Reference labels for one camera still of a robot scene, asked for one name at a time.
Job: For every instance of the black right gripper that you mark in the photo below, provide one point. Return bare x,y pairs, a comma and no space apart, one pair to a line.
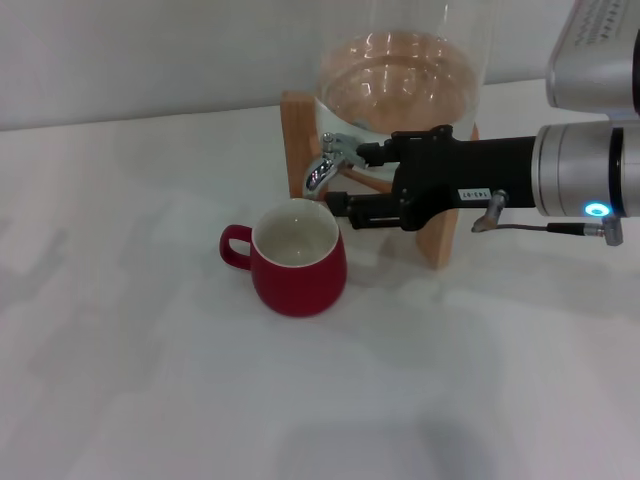
450,170

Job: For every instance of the chrome faucet tap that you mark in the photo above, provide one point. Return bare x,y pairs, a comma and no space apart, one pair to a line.
320,172

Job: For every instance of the red ceramic cup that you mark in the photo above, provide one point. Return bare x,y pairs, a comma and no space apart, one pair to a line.
300,290

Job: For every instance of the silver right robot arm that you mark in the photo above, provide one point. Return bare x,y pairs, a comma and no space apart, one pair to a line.
575,170

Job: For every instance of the wooden dispenser stand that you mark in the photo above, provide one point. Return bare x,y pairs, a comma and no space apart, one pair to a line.
297,145

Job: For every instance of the glass water dispenser jar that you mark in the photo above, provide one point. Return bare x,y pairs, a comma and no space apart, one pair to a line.
400,80

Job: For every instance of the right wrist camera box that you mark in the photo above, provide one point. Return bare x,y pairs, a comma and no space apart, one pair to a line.
595,65

